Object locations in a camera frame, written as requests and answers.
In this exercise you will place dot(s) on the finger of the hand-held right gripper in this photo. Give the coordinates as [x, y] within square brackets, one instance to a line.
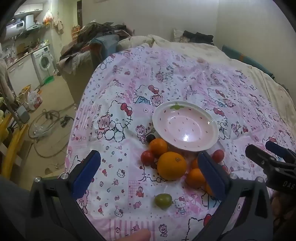
[256, 154]
[277, 147]

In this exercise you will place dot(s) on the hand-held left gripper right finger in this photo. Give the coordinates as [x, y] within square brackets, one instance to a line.
[211, 176]

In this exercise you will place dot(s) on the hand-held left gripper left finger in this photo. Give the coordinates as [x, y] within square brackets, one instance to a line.
[86, 175]

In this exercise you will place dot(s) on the red cherry tomato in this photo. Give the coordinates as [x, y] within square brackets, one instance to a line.
[147, 157]
[218, 155]

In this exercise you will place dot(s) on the large orange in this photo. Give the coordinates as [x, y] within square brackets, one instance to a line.
[171, 165]

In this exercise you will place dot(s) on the pink strawberry print plate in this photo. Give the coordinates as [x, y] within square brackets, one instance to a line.
[185, 126]

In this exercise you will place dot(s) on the medium orange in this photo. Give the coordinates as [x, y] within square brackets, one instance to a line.
[158, 146]

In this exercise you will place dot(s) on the person's right hand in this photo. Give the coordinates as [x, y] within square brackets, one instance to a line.
[283, 208]

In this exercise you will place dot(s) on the green grape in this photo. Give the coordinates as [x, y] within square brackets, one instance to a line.
[163, 200]

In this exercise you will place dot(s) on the dark purple grape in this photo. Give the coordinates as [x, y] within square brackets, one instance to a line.
[150, 138]

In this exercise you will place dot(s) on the yellow wooden chair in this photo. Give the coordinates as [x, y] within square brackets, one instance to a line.
[11, 148]

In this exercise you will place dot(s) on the grey box device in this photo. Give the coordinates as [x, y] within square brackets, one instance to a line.
[23, 114]

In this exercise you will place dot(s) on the white and red plastic bag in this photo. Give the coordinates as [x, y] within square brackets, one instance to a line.
[34, 98]

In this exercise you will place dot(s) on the teal bed mat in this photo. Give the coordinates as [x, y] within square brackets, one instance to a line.
[245, 58]

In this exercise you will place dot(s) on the pink cartoon printed blanket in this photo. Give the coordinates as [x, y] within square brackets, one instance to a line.
[115, 81]

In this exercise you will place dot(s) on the green dustpan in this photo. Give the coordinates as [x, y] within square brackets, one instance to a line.
[49, 80]

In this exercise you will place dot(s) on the white washing machine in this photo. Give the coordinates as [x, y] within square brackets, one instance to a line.
[44, 62]

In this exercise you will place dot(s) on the dark clothes on bed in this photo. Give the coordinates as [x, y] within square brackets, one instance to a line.
[198, 37]

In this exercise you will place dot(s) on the kitchen counter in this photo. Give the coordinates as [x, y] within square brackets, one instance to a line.
[19, 62]

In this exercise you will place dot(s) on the floral pillow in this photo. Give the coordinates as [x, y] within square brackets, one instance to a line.
[178, 36]

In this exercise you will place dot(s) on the pile of clothes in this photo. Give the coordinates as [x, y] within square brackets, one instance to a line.
[97, 30]

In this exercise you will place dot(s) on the orange hanging bag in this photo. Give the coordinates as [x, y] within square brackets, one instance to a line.
[47, 18]

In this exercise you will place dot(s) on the dark wooden door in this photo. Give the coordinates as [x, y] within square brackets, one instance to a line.
[79, 12]

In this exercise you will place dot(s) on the white water heater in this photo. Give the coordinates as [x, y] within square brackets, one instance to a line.
[15, 26]

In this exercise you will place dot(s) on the white wall cabinet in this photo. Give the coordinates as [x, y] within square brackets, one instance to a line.
[29, 8]

